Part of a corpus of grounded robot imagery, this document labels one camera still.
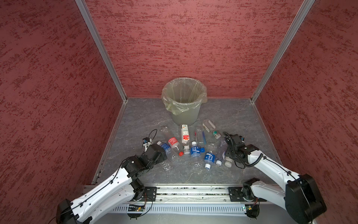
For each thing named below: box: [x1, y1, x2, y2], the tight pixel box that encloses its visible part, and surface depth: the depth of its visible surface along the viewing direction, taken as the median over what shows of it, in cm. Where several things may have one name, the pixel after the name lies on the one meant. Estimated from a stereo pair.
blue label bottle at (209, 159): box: [204, 150, 216, 170], surface depth 84 cm
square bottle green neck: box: [202, 119, 222, 140], surface depth 100 cm
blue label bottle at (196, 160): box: [190, 140, 202, 168], surface depth 87 cm
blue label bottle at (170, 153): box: [156, 140, 179, 162], surface depth 88 cm
